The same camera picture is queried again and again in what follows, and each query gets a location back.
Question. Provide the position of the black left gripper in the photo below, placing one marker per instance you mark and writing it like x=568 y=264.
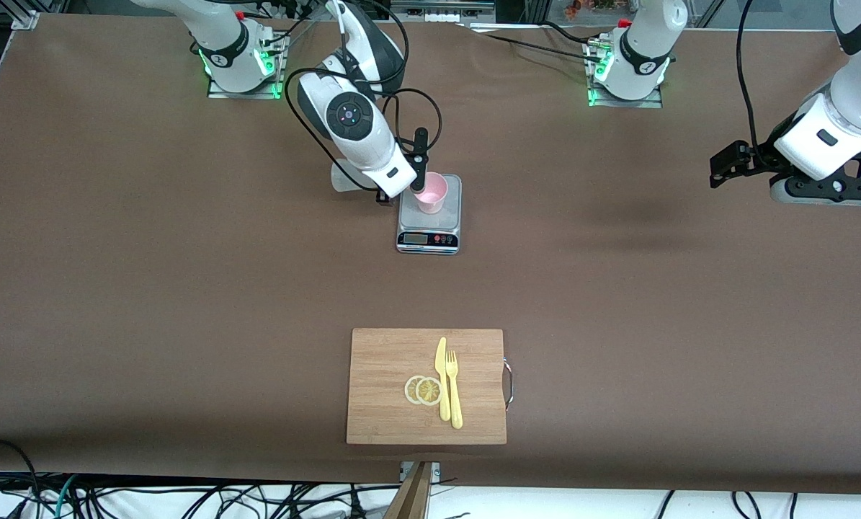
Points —
x=756 y=159

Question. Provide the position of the lemon slice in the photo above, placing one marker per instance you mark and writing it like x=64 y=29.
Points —
x=429 y=391
x=409 y=389

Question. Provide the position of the grey power strip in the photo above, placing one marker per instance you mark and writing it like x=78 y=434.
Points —
x=441 y=16

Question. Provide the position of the pink plastic cup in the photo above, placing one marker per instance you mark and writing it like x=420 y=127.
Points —
x=434 y=198

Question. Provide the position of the orange toy items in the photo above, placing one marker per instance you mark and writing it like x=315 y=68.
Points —
x=574 y=7

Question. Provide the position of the aluminium frame corner bracket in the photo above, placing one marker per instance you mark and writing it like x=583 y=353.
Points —
x=25 y=20

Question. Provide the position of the yellow plastic knife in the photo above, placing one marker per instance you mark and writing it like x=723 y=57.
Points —
x=444 y=404

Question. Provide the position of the wooden post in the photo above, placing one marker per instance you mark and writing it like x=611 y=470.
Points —
x=412 y=501

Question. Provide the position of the translucent sauce bottle orange cap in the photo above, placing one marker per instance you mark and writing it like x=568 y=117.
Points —
x=344 y=179

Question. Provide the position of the bamboo cutting board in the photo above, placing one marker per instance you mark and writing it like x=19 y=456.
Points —
x=387 y=389

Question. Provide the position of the brown paper table cover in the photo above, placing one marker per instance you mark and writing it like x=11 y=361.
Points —
x=185 y=360

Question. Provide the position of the yellow plastic fork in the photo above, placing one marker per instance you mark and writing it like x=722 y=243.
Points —
x=457 y=411

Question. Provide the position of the silver digital kitchen scale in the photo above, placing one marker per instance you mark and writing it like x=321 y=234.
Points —
x=416 y=238

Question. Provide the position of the small metal table bracket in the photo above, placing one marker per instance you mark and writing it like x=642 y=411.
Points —
x=435 y=470

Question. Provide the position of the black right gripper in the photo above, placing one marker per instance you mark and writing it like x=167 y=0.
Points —
x=420 y=146

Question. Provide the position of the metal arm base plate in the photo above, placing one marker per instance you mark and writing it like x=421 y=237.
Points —
x=625 y=104
x=243 y=94

